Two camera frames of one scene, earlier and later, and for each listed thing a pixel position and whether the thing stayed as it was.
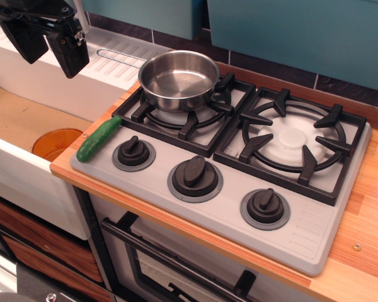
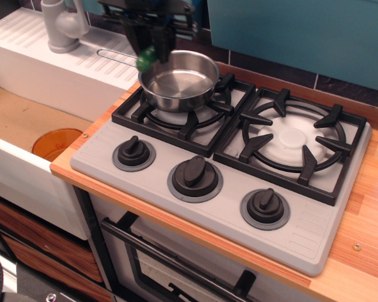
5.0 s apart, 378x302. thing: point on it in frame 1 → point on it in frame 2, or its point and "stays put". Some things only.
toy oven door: (147, 262) stays put
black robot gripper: (69, 41) → (174, 14)
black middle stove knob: (194, 180) stays put
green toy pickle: (94, 139) → (147, 58)
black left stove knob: (133, 155) stays put
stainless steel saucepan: (177, 81) stays put
